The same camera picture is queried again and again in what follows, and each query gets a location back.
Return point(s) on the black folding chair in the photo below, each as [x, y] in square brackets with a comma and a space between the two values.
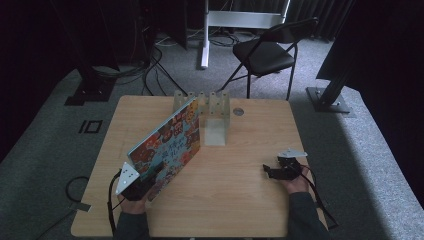
[266, 56]

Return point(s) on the grey floor tape piece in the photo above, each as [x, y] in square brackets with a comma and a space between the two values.
[81, 207]

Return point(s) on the round grey table grommet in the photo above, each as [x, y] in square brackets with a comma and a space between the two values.
[238, 111]

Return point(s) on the white metal stand frame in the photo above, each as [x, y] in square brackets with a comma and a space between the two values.
[213, 20]

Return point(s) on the person's left hand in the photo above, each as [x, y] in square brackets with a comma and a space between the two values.
[131, 205]

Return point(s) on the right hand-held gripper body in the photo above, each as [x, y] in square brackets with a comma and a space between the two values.
[290, 163]

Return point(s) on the person's right hand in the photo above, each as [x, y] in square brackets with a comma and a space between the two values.
[297, 185]

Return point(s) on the colourful cartoon picture book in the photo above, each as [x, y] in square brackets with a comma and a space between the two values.
[173, 146]

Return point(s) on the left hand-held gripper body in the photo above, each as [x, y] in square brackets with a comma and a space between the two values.
[128, 181]

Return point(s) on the black stand with base plate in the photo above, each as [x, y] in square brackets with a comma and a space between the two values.
[330, 100]
[90, 90]

